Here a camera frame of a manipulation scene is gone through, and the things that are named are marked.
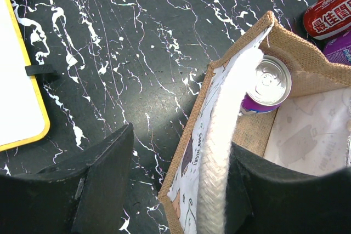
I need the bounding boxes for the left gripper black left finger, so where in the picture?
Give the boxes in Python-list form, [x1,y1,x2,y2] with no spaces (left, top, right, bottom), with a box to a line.
[1,124,134,233]

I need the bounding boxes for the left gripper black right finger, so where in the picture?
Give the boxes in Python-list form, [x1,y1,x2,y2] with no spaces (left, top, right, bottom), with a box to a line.
[224,144,350,233]

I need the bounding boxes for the burlap canvas bag rope handles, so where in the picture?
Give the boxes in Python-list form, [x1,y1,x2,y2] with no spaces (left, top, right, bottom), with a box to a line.
[158,11,350,233]

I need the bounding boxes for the purple soda can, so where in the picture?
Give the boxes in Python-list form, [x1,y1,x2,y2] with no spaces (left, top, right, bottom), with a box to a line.
[323,30,351,66]
[241,55,292,115]

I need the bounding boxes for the red cola can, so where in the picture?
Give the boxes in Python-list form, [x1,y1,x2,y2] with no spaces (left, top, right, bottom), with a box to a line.
[302,0,350,40]

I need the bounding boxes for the whiteboard with yellow frame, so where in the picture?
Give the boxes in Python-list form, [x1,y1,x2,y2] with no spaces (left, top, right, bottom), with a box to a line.
[1,0,53,151]

